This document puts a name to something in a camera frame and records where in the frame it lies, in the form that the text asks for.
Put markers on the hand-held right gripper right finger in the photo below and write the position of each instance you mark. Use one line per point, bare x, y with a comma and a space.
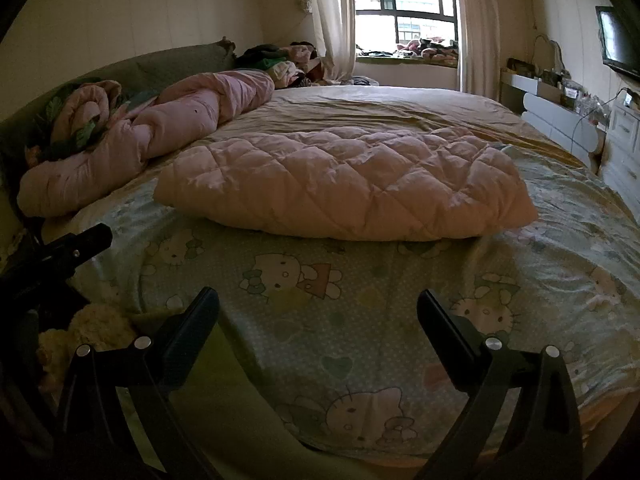
447, 332

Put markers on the pink rolled duvet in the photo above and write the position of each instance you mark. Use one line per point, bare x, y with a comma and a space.
165, 120

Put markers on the white dressing table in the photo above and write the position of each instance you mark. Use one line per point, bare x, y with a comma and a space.
555, 115

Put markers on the window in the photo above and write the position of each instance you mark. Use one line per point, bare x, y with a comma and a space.
405, 0

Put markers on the bed with cartoon printed sheet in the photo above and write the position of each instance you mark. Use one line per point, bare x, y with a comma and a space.
350, 320

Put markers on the green headboard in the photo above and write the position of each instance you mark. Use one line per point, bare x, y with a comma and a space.
150, 65

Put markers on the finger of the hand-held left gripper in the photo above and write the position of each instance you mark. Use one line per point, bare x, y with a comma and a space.
82, 245

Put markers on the small screen device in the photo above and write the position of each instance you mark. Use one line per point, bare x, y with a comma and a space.
630, 100

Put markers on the cream plush toy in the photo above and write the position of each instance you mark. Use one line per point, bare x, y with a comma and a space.
100, 325

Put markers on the clothes on window sill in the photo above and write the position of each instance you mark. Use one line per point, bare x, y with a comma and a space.
425, 47

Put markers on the pink quilted coat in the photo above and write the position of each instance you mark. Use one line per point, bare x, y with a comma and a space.
350, 185

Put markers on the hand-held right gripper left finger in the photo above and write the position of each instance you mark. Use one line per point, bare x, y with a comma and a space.
192, 330

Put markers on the clutter of small items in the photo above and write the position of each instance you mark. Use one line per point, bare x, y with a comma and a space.
575, 92

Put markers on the white curtain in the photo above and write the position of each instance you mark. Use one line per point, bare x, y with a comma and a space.
480, 25
332, 20

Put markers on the pile of clothes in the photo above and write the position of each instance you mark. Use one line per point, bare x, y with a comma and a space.
280, 65

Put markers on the oval vanity mirror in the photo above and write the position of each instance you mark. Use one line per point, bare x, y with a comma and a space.
549, 55

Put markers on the white drawer cabinet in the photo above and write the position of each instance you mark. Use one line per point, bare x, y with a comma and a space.
622, 150

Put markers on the black television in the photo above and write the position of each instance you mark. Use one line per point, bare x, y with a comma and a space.
620, 42

